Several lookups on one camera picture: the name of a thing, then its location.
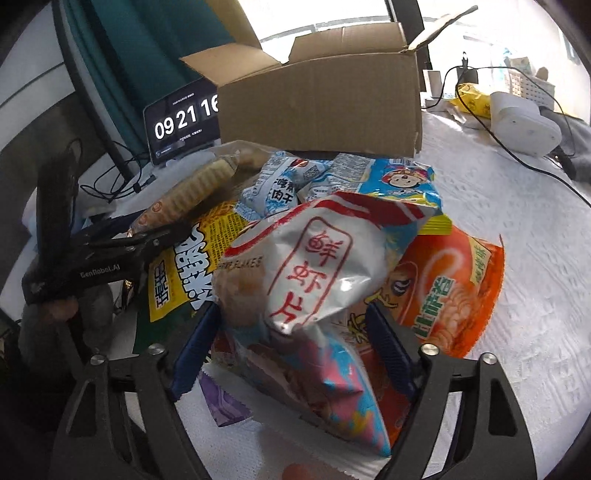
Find blue yellow cartoon snack bag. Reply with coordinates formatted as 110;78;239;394
297;153;453;235

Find white electronic device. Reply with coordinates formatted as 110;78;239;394
490;92;562;157

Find left hand in glove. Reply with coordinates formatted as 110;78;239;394
18;285;114;372

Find yellow green noodle snack bag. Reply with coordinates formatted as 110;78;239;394
133;201;247;354

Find teal curtain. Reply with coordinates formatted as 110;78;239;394
52;1;235;152

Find clear wafer biscuit packet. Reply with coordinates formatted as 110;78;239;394
122;140;279;235

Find black tablet clock display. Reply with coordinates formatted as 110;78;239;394
143;78;221;166

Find purple snack bag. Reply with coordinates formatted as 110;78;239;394
198;372;252;427

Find grey cloth bundle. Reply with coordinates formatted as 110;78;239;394
540;107;591;184

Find brown cardboard box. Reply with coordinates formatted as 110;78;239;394
182;7;476;157

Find white storage basket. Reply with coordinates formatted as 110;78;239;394
504;57;555;110

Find light blue white snack packet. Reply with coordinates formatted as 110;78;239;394
235;151;332;222

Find orange crispy snack bag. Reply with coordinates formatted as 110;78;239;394
346;226;505;443

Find black wall charger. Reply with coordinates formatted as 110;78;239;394
456;52;479;85

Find white red shrimp chips bag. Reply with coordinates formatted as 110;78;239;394
213;191;436;456

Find yellow plastic bag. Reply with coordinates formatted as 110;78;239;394
450;83;491;119

